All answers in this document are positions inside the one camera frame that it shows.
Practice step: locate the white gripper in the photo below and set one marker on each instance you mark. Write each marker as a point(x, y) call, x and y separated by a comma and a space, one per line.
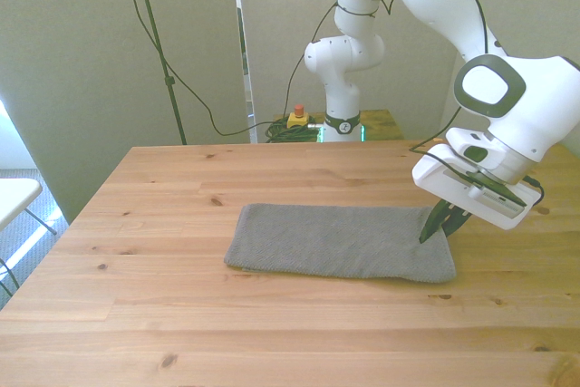
point(430, 174)

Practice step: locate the grey towel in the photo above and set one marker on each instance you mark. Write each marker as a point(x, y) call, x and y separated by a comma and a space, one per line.
point(326, 242)

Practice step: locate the small wooden robot table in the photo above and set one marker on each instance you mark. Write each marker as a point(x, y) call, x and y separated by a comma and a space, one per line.
point(380, 124)

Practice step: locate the yellow emergency stop box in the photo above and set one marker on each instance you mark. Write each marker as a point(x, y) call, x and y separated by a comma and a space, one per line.
point(298, 120)

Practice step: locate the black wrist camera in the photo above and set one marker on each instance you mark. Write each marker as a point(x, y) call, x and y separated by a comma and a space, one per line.
point(498, 192)

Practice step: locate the black pole camera stand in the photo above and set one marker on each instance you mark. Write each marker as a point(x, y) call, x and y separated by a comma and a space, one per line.
point(156, 38)

